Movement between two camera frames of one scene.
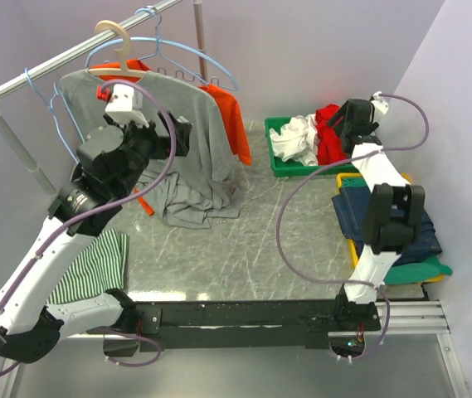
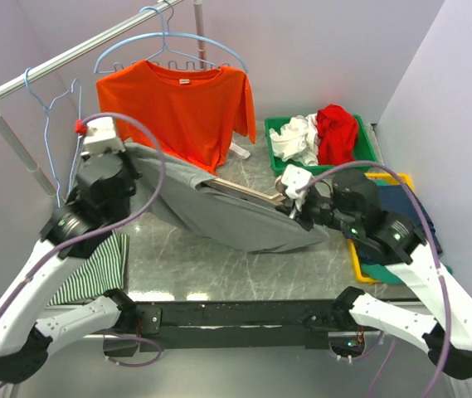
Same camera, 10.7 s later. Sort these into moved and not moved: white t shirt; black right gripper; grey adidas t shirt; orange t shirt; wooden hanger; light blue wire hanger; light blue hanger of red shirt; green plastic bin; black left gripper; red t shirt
Moved: grey adidas t shirt; black left gripper; black right gripper; wooden hanger; light blue wire hanger; orange t shirt; light blue hanger of red shirt
Not moved: green plastic bin; white t shirt; red t shirt
